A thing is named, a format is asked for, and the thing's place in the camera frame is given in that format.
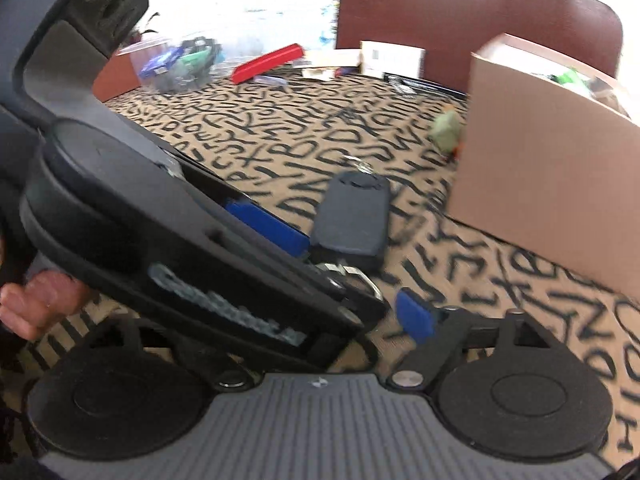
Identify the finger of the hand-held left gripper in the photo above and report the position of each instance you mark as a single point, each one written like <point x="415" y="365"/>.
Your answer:
<point x="360" y="310"/>
<point x="270" y="227"/>

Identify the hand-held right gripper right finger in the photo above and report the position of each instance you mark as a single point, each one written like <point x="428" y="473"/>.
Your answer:
<point x="415" y="315"/>

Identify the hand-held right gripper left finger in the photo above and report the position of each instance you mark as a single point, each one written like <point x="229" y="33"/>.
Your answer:
<point x="230" y="382"/>

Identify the black key case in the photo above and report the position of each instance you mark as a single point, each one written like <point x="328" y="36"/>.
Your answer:
<point x="350" y="215"/>

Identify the letter print desktop cloth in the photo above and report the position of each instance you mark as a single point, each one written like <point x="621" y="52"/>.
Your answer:
<point x="500" y="285"/>

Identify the person's left hand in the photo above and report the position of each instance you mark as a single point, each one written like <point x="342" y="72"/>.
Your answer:
<point x="30" y="305"/>

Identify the brown wooden box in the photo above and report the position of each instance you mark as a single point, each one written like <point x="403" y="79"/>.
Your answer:
<point x="112" y="80"/>

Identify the clear plastic container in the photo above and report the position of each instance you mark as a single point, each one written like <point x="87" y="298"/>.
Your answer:
<point x="175" y="77"/>

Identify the blue packet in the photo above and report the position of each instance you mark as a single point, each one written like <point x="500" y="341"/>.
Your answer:
<point x="157" y="62"/>

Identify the red tray box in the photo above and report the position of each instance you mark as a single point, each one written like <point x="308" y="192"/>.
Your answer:
<point x="265" y="64"/>

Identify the green packet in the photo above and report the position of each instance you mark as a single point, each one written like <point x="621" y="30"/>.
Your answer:
<point x="195" y="57"/>

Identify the cardboard box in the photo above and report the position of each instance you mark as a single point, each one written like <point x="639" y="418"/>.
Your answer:
<point x="540" y="170"/>

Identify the white box with orange edge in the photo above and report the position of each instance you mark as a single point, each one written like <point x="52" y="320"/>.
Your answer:
<point x="390" y="57"/>

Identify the dark brown wooden board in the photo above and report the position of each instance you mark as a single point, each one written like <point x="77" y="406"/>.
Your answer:
<point x="450" y="5"/>

